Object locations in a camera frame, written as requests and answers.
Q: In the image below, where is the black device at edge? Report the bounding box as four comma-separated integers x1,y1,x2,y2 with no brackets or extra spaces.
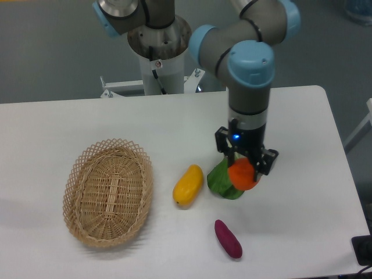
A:
351,235,371,266

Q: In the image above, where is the white frame at right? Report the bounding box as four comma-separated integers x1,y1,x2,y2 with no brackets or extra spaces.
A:
343,98,371,154

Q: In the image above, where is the purple sweet potato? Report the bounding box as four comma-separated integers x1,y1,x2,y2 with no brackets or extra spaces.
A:
214,220,243,259

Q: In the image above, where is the woven wicker basket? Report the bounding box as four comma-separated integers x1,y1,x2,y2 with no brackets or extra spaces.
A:
63,139,153,248

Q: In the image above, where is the orange fruit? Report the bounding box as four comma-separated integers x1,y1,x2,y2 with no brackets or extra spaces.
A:
227,158,259,191

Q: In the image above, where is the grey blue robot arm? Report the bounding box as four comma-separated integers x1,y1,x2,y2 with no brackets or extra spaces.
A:
92,1,301,181

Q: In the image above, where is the blue bag in corner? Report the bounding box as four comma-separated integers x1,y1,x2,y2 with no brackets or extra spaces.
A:
344,0,371,26

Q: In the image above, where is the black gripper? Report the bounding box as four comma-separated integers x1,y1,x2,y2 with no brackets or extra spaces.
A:
215,118,277,182

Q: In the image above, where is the green bok choy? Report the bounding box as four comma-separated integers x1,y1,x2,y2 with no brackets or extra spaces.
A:
207,158,244,200

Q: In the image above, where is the yellow mango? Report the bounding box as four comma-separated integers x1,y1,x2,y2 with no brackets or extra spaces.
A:
173,164,204,207

